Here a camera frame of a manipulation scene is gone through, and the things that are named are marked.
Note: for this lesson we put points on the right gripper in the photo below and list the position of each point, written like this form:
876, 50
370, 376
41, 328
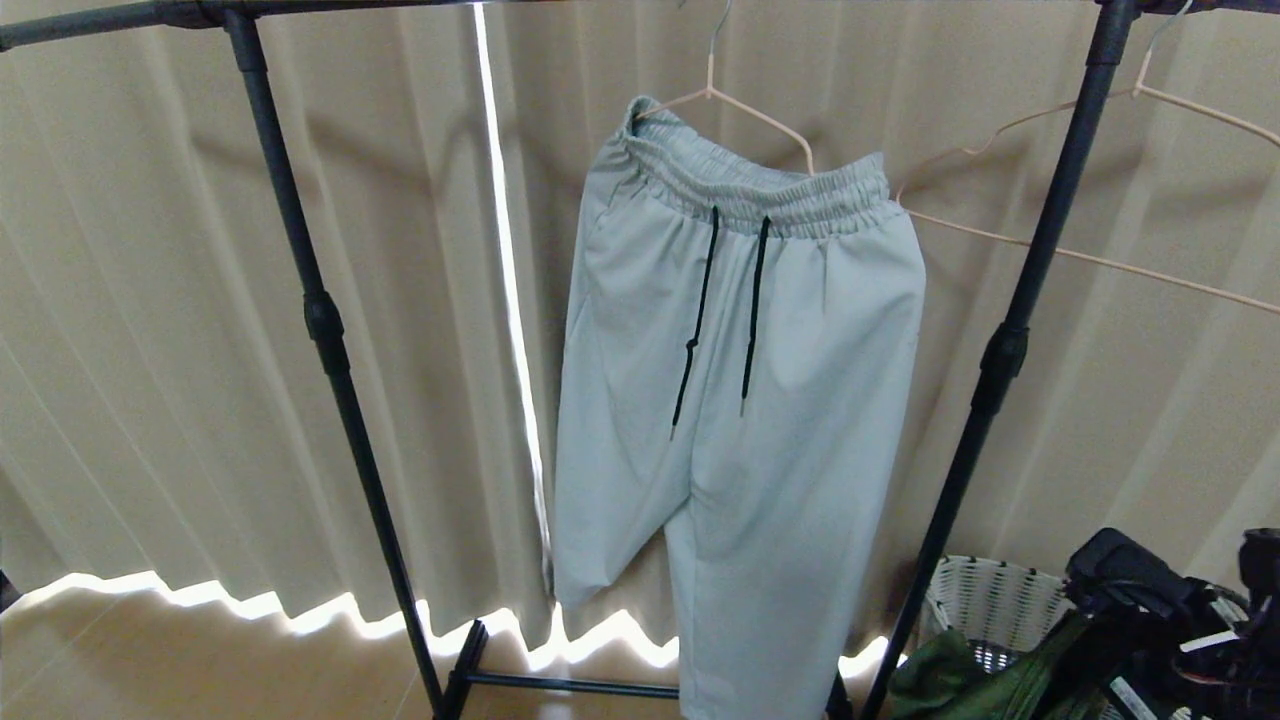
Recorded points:
1110, 660

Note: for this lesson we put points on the green garment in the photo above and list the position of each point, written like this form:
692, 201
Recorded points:
940, 680

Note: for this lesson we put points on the pale grey shorts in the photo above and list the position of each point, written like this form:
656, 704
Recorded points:
780, 400

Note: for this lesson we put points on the pink clothes hanger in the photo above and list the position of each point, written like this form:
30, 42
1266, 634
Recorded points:
1150, 275
760, 115

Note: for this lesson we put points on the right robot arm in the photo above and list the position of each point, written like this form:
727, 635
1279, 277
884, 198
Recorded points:
1260, 600

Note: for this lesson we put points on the white laundry basket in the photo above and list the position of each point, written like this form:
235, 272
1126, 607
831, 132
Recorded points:
990, 600

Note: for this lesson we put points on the black clothes rack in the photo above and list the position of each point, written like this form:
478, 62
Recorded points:
320, 320

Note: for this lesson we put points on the beige curtain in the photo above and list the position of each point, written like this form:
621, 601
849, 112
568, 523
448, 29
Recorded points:
150, 300

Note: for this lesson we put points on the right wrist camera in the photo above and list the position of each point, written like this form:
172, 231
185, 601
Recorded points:
1130, 575

